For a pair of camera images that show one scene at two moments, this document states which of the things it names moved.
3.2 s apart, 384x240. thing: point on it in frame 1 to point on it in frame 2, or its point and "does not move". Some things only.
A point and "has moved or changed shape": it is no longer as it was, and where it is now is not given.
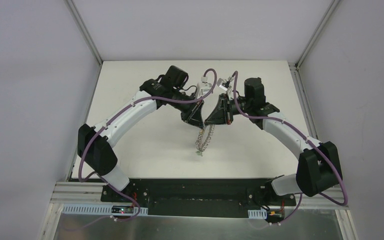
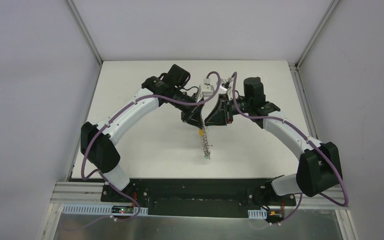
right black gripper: (225, 108) does not move
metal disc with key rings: (212, 127) has moved or changed shape
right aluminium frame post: (318, 32) does not move
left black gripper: (190, 110) does not move
